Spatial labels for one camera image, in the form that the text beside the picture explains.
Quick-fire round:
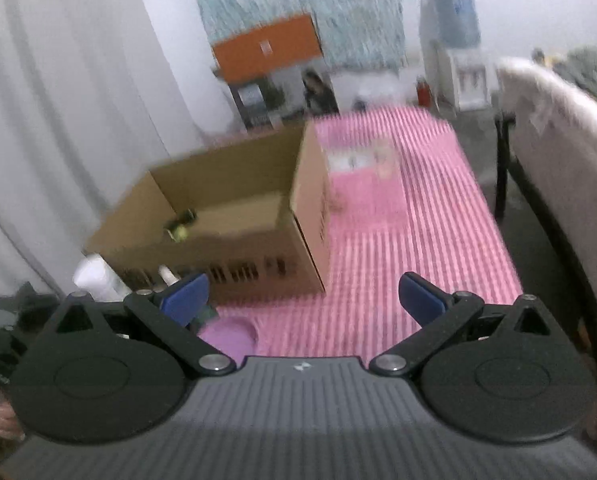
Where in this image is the green dropper bottle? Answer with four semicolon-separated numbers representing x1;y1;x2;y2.
158;266;180;287

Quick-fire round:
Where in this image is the white supplement bottle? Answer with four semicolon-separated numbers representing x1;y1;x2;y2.
73;254;131;302

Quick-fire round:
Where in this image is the person's left hand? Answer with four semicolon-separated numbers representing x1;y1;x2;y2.
0;401;25;442

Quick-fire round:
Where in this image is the pink checkered tablecloth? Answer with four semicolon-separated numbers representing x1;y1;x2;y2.
217;106;522;360

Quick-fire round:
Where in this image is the brown cardboard box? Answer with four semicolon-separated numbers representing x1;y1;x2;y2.
84;122;330;302

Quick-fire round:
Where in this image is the quilted mattress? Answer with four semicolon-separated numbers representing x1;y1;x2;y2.
496;47;597;300

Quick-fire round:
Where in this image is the red thermos bottle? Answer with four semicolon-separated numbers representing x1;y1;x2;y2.
416;77;433;108

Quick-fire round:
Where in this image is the white water dispenser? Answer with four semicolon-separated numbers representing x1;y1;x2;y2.
435;44;492;112

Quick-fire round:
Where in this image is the white curtain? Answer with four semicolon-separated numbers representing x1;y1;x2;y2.
0;0;238;295

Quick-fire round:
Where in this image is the orange Philips box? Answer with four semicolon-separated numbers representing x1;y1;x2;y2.
210;12;341;130

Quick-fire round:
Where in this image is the blue water jug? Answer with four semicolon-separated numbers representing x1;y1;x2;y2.
420;0;482;49

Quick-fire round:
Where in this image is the floral wall cloth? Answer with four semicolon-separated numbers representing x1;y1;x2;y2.
198;0;406;70

